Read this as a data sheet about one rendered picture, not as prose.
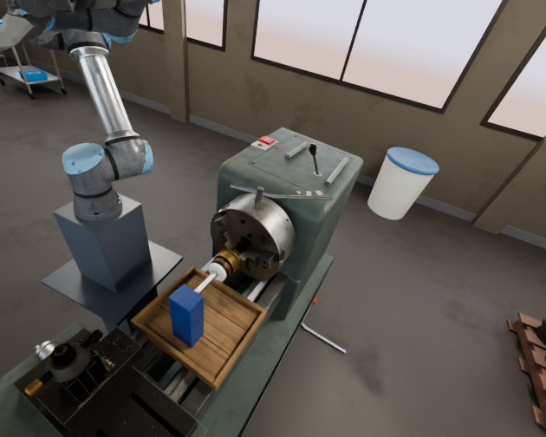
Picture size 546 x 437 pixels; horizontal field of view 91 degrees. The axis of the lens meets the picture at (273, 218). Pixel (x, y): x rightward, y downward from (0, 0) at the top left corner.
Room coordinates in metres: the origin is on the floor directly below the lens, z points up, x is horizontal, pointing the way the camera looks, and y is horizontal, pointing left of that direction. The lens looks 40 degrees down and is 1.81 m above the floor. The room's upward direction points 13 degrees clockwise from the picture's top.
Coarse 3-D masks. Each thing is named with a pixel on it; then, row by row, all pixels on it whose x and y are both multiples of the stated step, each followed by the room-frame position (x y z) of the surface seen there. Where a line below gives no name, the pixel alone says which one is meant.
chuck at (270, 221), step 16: (240, 208) 0.71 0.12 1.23; (240, 224) 0.69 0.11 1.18; (256, 224) 0.67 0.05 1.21; (272, 224) 0.69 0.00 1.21; (240, 240) 0.74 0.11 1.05; (256, 240) 0.67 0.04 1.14; (272, 240) 0.65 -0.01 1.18; (288, 240) 0.69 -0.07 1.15; (288, 256) 0.69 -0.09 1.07; (256, 272) 0.66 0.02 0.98; (272, 272) 0.63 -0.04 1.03
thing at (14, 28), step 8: (8, 16) 0.47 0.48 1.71; (16, 16) 0.47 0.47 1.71; (0, 24) 0.49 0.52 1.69; (8, 24) 0.46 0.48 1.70; (16, 24) 0.47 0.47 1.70; (24, 24) 0.48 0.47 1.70; (0, 32) 0.45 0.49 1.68; (8, 32) 0.46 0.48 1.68; (16, 32) 0.47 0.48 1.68; (24, 32) 0.48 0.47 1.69; (0, 40) 0.45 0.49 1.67; (8, 40) 0.45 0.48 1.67; (16, 40) 0.46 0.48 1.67; (0, 48) 0.44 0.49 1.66; (8, 48) 0.45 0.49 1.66
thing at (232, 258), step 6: (222, 252) 0.60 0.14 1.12; (228, 252) 0.60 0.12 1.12; (234, 252) 0.62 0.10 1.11; (216, 258) 0.57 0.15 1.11; (222, 258) 0.58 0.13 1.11; (228, 258) 0.58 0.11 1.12; (234, 258) 0.59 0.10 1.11; (222, 264) 0.55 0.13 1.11; (228, 264) 0.56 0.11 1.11; (234, 264) 0.57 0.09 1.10; (240, 264) 0.59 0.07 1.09; (228, 270) 0.55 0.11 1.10; (234, 270) 0.56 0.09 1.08; (228, 276) 0.54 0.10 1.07
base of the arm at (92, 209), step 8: (104, 192) 0.68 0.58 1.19; (112, 192) 0.71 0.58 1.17; (80, 200) 0.64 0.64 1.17; (88, 200) 0.64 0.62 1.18; (96, 200) 0.65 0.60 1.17; (104, 200) 0.67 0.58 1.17; (112, 200) 0.69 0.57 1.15; (120, 200) 0.73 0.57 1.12; (80, 208) 0.63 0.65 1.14; (88, 208) 0.63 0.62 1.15; (96, 208) 0.65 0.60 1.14; (104, 208) 0.65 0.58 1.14; (112, 208) 0.67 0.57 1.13; (120, 208) 0.71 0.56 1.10; (80, 216) 0.62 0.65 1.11; (88, 216) 0.62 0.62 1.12; (96, 216) 0.63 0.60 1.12; (104, 216) 0.64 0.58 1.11; (112, 216) 0.66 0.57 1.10
